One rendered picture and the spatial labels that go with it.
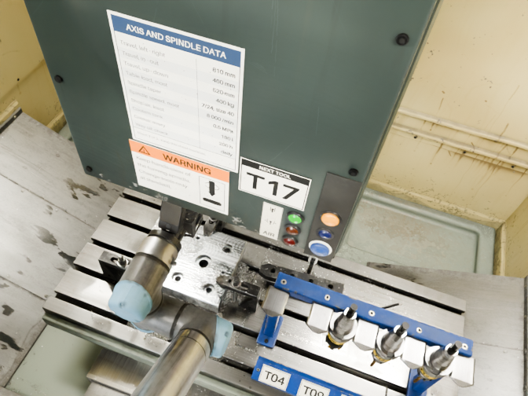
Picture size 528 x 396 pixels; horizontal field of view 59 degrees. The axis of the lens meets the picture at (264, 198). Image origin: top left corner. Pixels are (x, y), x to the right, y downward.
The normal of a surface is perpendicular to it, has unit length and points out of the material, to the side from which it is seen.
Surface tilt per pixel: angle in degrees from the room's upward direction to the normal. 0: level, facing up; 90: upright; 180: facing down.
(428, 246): 0
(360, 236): 0
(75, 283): 0
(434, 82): 90
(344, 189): 90
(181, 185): 90
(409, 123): 90
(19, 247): 24
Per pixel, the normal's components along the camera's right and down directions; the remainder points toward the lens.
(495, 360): -0.31, -0.67
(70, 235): 0.46, -0.43
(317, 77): -0.33, 0.74
